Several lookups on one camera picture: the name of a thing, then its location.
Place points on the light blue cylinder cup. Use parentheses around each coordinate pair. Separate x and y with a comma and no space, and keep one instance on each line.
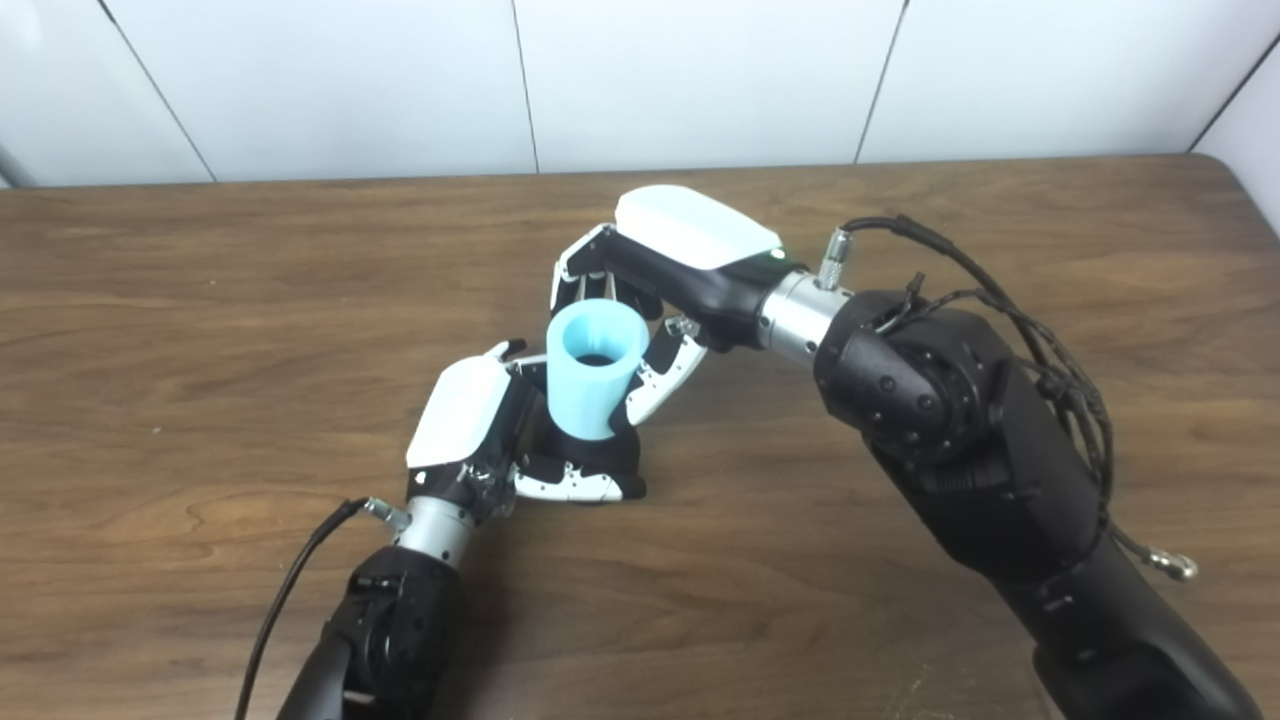
(585,400)

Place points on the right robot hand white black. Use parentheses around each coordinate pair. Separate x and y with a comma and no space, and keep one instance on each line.
(690,230)

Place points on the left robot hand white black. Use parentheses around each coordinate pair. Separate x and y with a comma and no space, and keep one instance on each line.
(460,410)

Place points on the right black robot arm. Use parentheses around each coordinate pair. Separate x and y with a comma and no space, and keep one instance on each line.
(980,450)

